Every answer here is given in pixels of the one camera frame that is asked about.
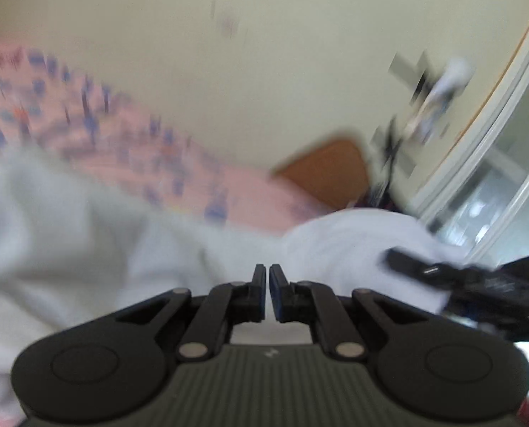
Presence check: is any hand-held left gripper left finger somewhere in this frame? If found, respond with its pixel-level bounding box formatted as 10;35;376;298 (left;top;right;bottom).
115;264;266;362

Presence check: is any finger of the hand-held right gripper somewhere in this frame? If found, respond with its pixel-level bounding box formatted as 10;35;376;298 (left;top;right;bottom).
386;248;471;291

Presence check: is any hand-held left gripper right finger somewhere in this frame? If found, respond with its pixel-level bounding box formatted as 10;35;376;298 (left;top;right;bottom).
269;264;428;362

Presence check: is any white small garment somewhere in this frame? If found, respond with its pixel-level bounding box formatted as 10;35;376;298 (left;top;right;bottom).
0;146;470;410

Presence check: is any orange wooden headboard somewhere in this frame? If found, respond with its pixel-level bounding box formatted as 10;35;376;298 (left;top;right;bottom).
270;136;373;211

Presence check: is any small printed box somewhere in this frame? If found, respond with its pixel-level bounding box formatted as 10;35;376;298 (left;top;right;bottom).
402;93;453;144

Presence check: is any pink printed bed sheet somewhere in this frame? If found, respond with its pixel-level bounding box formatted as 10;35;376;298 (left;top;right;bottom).
0;38;333;237

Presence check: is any white window frame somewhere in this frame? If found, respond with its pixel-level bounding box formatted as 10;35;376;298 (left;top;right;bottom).
410;0;529;268

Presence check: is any white rounded wall device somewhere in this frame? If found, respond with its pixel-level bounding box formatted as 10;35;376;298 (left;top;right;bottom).
429;57;473;99

